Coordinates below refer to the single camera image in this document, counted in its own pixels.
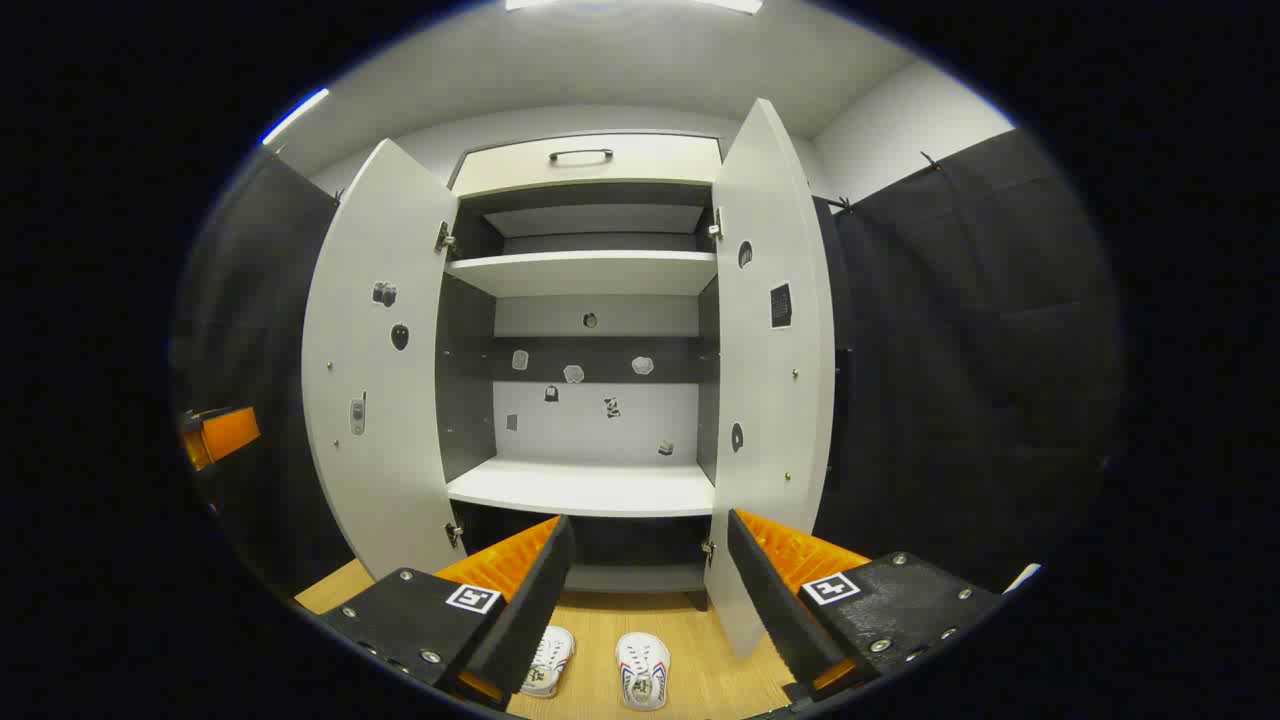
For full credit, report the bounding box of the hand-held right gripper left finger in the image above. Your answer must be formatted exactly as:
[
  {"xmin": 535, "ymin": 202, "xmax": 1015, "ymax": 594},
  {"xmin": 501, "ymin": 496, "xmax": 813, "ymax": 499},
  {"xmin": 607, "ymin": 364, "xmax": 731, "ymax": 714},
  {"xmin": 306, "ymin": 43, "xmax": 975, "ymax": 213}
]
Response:
[{"xmin": 318, "ymin": 515, "xmax": 578, "ymax": 713}]

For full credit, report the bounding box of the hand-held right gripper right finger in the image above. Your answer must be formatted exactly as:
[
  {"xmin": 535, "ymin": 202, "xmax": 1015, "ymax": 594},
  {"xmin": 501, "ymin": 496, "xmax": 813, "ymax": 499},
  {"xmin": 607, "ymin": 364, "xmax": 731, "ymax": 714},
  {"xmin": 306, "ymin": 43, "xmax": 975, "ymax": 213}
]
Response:
[{"xmin": 727, "ymin": 508, "xmax": 1006, "ymax": 703}]

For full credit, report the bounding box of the white sneaker shoe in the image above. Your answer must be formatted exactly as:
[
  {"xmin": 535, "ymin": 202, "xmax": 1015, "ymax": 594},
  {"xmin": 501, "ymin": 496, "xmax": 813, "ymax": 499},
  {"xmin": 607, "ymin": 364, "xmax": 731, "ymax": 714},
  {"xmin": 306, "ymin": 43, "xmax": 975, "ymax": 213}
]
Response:
[
  {"xmin": 616, "ymin": 632, "xmax": 671, "ymax": 712},
  {"xmin": 520, "ymin": 626, "xmax": 577, "ymax": 699}
]

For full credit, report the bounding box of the white cabinet door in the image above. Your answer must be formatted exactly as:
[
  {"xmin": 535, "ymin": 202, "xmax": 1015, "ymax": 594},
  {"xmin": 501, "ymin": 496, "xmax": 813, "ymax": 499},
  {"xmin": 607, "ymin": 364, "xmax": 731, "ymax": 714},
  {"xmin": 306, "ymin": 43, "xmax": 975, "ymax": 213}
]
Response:
[
  {"xmin": 302, "ymin": 138, "xmax": 471, "ymax": 581},
  {"xmin": 703, "ymin": 98, "xmax": 836, "ymax": 659}
]

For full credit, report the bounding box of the white shoe cabinet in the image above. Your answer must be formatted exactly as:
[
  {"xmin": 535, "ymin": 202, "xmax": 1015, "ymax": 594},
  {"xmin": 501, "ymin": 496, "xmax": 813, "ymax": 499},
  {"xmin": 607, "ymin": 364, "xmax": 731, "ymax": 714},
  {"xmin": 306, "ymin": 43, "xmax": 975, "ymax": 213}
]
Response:
[{"xmin": 302, "ymin": 98, "xmax": 836, "ymax": 661}]

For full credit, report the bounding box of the white cabinet shelf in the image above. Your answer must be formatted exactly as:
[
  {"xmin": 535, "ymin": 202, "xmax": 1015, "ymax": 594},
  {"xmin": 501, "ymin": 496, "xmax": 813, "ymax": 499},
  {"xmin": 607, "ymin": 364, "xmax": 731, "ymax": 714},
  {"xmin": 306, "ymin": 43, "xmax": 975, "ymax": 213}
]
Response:
[
  {"xmin": 447, "ymin": 457, "xmax": 716, "ymax": 518},
  {"xmin": 445, "ymin": 250, "xmax": 719, "ymax": 298}
]

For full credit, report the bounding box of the white cabinet drawer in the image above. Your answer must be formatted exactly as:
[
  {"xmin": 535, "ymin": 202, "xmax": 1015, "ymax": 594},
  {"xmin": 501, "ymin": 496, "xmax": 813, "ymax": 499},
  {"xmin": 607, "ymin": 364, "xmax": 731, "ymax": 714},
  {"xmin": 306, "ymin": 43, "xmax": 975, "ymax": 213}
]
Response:
[{"xmin": 450, "ymin": 132, "xmax": 723, "ymax": 199}]

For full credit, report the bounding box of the ceiling light panel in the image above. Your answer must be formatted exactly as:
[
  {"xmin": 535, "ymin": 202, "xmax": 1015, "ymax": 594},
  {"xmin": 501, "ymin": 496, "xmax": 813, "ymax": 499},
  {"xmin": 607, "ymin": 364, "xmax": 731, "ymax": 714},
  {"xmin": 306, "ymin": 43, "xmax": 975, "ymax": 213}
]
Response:
[{"xmin": 505, "ymin": 0, "xmax": 766, "ymax": 14}]

